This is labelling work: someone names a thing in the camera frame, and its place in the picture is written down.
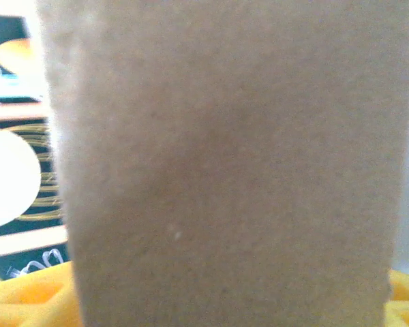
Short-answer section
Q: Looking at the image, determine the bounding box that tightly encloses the brown cardboard paper box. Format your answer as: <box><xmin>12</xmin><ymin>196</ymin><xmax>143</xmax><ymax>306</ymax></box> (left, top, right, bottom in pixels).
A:
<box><xmin>35</xmin><ymin>0</ymin><xmax>409</xmax><ymax>327</ymax></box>

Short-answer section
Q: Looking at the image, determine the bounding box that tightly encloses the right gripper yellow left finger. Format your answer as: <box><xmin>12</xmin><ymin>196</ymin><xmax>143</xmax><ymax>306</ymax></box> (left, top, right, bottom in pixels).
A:
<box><xmin>0</xmin><ymin>260</ymin><xmax>85</xmax><ymax>327</ymax></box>

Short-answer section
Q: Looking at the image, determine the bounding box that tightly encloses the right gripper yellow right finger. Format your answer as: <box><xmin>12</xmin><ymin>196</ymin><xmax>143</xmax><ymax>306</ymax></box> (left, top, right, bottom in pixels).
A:
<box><xmin>383</xmin><ymin>270</ymin><xmax>409</xmax><ymax>327</ymax></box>

